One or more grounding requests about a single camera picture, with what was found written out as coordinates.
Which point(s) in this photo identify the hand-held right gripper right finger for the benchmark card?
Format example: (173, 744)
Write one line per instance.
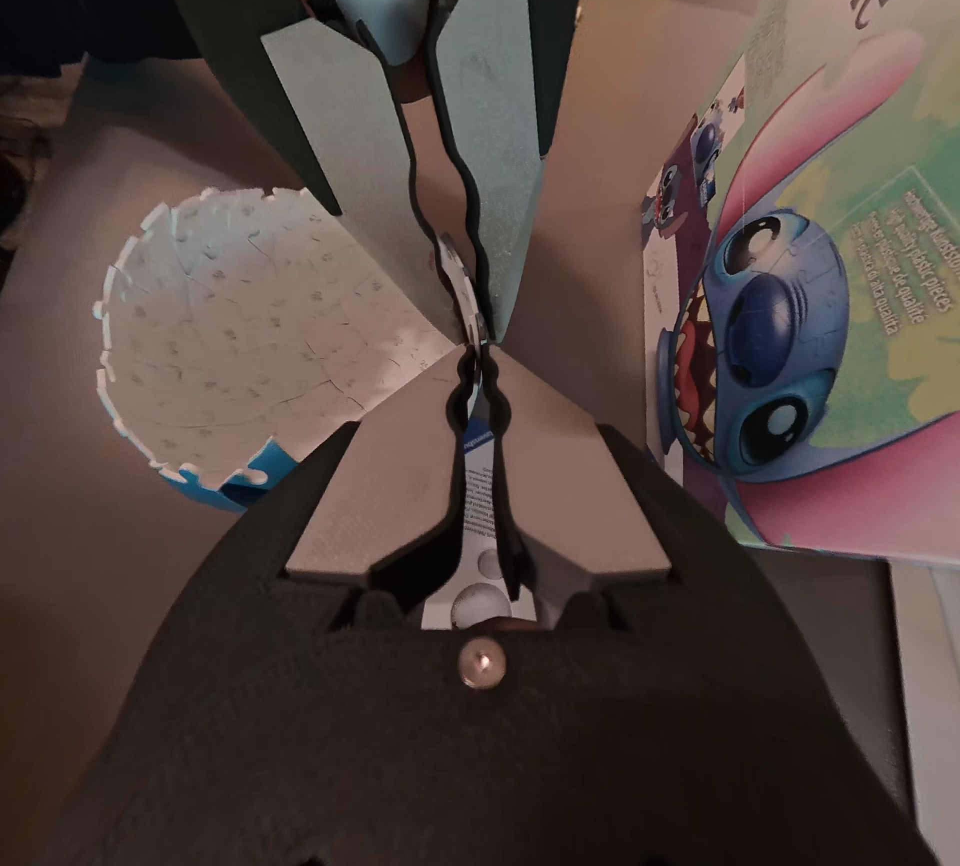
(585, 498)

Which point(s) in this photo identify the partly built blue puzzle ball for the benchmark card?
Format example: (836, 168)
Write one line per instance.
(240, 333)

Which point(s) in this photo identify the printed cardboard puzzle box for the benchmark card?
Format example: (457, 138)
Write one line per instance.
(825, 243)

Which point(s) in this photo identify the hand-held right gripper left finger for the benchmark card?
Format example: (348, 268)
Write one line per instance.
(382, 498)

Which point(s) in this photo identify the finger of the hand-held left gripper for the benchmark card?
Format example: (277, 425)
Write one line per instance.
(495, 93)
(345, 130)

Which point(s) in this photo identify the white instruction leaflet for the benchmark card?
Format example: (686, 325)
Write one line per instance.
(480, 528)

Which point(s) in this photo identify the white puzzle piece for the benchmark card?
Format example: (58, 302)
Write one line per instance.
(463, 288)

